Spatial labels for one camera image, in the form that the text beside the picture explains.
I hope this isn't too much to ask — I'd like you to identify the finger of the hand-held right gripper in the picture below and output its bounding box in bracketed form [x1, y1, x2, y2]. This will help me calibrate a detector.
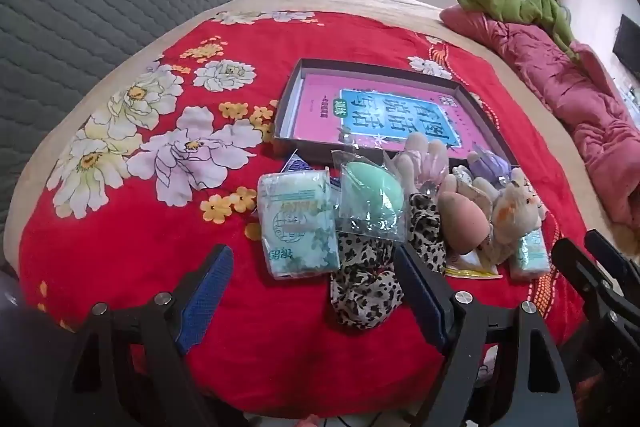
[585, 229, 640, 303]
[552, 238, 626, 323]

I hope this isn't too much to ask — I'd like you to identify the mint makeup sponge bag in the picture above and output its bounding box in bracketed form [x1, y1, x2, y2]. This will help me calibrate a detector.
[331, 149, 411, 243]

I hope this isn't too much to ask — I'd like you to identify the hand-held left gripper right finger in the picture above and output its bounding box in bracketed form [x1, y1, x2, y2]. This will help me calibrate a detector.
[392, 242, 581, 427]

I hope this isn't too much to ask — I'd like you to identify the green blanket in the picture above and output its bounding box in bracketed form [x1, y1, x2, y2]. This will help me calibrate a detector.
[455, 0, 581, 58]

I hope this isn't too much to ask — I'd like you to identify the grey quilted headboard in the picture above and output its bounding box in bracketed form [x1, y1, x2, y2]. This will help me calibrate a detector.
[0, 0, 271, 233]

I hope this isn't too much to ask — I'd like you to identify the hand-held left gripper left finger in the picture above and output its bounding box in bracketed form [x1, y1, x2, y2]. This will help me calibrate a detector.
[52, 244, 251, 427]

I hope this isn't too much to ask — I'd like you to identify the cream bear plush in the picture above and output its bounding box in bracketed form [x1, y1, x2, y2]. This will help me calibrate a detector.
[482, 167, 543, 258]

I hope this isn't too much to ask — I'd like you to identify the small green tissue pack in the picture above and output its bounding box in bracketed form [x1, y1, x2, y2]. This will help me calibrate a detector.
[510, 227, 551, 283]

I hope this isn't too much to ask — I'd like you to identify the leopard print scrunchie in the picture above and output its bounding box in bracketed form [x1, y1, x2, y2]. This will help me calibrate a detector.
[330, 192, 448, 330]

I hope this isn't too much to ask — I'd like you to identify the grey cardboard box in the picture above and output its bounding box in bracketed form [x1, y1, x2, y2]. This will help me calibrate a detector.
[272, 58, 521, 170]

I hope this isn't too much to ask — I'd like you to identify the pink book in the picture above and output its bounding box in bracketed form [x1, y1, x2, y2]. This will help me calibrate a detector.
[292, 73, 473, 160]

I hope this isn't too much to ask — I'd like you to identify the pink quilt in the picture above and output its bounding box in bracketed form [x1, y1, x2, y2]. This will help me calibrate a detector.
[440, 4, 640, 233]

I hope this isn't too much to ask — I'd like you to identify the beige makeup sponge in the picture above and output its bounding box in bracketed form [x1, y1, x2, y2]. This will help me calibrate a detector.
[437, 192, 488, 255]

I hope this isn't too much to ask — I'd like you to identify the blue white cotton pad packet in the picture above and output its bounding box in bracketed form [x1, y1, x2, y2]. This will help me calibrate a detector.
[280, 151, 343, 195]

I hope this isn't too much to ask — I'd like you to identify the large green tissue pack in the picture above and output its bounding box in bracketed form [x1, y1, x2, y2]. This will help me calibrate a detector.
[257, 171, 342, 280]

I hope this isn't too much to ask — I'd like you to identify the black wall television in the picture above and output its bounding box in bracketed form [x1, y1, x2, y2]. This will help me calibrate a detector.
[612, 14, 640, 75]

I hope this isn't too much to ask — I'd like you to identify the red floral blanket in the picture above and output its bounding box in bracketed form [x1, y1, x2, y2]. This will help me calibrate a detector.
[17, 9, 596, 420]

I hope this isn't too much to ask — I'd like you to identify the yellow packet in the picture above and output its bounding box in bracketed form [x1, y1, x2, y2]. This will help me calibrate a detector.
[445, 252, 503, 280]

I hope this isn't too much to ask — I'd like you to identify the cream rabbit plush pink dress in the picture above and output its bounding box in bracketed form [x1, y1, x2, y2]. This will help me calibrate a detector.
[392, 132, 451, 198]

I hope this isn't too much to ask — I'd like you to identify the purple scrunchie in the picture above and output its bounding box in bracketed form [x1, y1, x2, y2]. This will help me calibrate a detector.
[467, 147, 513, 180]

